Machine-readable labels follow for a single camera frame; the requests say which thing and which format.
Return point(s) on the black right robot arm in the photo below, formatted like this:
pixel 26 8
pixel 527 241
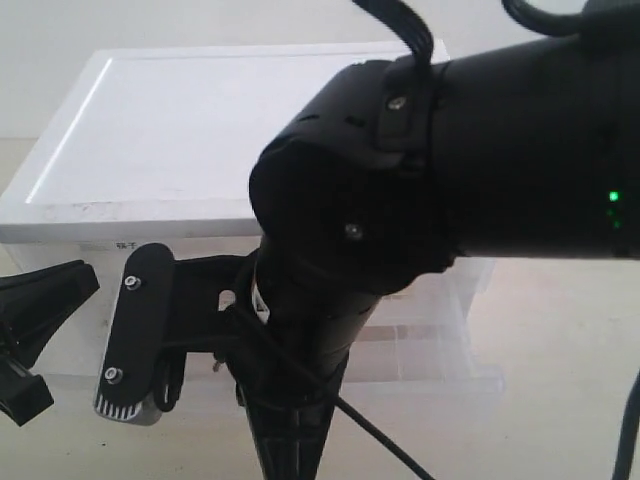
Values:
pixel 396 169

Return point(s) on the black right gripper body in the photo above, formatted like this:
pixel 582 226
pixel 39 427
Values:
pixel 283 328

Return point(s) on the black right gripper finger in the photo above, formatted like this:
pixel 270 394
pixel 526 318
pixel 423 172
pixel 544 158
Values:
pixel 289 431

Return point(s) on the wide clear drawer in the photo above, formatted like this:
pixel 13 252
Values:
pixel 403 343

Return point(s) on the white translucent drawer cabinet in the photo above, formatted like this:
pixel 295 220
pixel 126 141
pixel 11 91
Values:
pixel 157 145

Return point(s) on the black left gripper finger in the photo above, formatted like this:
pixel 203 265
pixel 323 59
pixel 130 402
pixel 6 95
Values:
pixel 35 305
pixel 24 396

